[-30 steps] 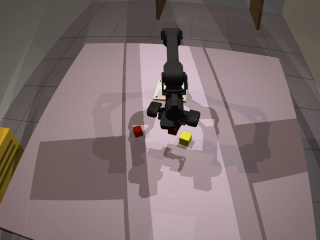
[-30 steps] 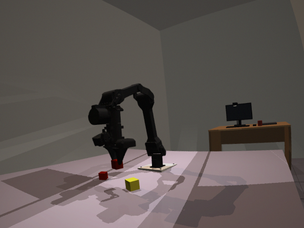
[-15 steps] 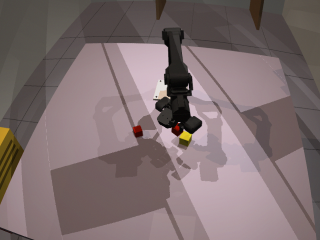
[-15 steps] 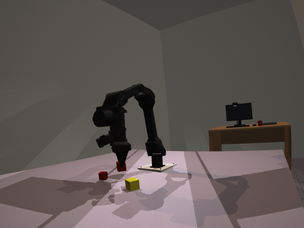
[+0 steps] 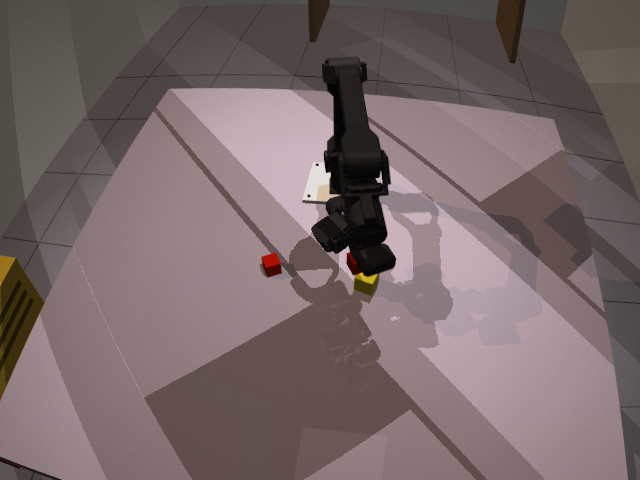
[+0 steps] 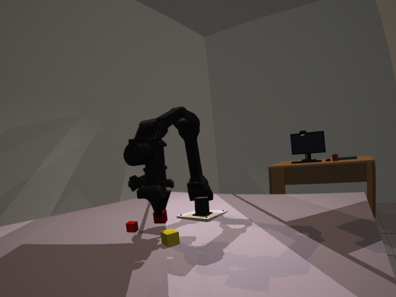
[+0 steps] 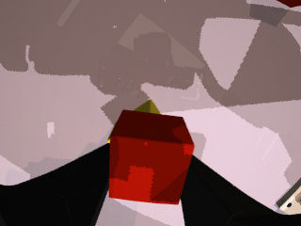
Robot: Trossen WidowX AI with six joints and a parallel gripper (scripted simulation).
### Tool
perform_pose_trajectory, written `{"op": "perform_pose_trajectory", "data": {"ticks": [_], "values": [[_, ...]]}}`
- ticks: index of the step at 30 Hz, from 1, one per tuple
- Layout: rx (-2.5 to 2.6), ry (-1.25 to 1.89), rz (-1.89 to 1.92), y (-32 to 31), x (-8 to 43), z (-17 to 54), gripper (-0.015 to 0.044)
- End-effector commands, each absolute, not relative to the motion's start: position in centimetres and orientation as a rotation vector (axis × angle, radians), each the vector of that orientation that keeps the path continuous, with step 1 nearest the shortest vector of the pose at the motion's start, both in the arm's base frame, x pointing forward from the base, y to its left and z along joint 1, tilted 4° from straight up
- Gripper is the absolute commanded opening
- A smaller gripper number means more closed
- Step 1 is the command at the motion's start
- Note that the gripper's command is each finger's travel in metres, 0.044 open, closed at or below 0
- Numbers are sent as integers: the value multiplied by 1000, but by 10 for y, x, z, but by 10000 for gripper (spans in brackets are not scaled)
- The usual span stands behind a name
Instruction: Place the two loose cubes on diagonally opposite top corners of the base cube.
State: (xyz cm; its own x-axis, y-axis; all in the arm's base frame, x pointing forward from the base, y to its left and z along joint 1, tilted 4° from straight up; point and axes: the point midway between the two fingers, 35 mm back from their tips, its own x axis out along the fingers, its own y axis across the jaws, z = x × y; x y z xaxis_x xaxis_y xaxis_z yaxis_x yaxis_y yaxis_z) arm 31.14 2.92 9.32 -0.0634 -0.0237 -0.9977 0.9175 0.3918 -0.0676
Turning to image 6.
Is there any red cube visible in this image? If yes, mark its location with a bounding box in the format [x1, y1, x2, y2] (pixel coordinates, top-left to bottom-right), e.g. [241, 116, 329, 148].
[126, 221, 139, 233]
[153, 210, 168, 224]

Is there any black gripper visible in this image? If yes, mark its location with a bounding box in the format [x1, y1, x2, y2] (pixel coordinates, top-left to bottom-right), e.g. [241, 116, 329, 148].
[137, 163, 174, 218]

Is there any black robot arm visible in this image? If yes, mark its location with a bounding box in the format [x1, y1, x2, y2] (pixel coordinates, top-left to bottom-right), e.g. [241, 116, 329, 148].
[124, 106, 213, 217]

